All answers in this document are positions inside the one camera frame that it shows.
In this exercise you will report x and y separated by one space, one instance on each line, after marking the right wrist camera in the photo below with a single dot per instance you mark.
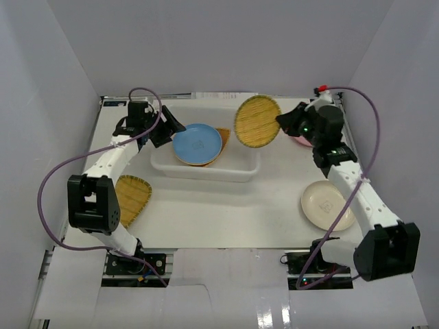
323 97

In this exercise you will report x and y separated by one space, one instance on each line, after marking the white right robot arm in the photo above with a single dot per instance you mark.
389 246

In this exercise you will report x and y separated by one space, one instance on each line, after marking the cream white plate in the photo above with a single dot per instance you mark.
321 203

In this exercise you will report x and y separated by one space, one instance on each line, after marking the pink plastic plate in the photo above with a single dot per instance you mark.
302 141

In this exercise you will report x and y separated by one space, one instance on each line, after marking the oblong yellow woven tray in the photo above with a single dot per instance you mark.
133 195

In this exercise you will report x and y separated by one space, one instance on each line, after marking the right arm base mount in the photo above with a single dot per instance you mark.
320 275

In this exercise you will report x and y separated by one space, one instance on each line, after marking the triangular orange woven tray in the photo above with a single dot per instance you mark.
225 136

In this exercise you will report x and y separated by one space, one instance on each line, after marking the white plastic bin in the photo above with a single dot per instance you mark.
236 163

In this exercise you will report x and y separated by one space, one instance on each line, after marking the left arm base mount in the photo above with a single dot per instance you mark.
121 272

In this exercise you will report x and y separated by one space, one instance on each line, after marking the round green-rimmed woven tray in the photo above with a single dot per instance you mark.
255 124

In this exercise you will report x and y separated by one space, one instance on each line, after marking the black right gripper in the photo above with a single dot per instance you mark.
289 122

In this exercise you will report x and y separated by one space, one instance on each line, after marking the blue plastic plate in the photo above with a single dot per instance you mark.
199 143

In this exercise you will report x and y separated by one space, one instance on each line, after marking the blue label left corner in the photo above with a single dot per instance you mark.
114 103

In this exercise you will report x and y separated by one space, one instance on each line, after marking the yellow plastic plate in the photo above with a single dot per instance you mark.
193 164

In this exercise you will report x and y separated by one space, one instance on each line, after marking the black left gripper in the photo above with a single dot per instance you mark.
162 127

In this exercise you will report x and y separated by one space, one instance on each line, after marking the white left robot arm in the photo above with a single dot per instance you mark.
92 200

